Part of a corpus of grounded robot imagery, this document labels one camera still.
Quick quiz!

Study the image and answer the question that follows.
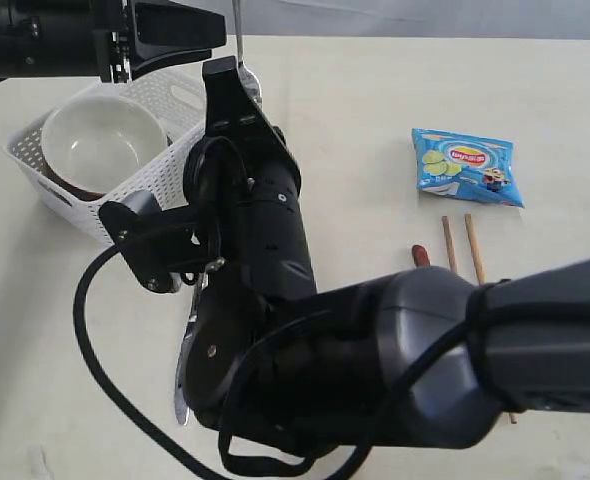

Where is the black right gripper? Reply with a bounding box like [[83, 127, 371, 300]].
[[99, 56, 317, 300]]

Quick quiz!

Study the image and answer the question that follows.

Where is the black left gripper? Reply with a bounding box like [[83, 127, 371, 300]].
[[92, 0, 226, 83]]

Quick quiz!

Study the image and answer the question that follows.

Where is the steel fork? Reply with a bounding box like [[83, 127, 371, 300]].
[[231, 0, 262, 108]]

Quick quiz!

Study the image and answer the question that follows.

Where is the cream ceramic bowl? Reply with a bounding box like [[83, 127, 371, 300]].
[[40, 95, 168, 195]]

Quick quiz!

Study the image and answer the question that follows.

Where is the dark red wooden spoon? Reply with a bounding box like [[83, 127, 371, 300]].
[[411, 244, 431, 268]]

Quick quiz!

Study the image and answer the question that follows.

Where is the steel table knife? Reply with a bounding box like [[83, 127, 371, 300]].
[[173, 274, 208, 426]]

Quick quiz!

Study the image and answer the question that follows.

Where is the wooden chopstick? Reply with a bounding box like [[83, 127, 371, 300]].
[[464, 213, 486, 284], [440, 214, 519, 426]]

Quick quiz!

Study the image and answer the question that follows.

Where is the blue chips bag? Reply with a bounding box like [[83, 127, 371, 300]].
[[411, 128, 524, 208]]

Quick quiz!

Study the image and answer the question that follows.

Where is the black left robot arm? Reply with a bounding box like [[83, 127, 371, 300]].
[[0, 0, 227, 83]]

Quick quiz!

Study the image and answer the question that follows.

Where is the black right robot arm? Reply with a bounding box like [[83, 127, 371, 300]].
[[99, 57, 590, 455]]

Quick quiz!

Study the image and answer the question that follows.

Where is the white woven plastic basket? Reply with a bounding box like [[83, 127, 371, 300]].
[[4, 68, 205, 245]]

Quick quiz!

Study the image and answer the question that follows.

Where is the brown red plate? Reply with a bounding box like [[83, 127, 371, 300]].
[[44, 165, 103, 202]]

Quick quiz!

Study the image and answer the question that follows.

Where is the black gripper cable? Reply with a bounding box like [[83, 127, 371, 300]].
[[72, 134, 516, 479]]

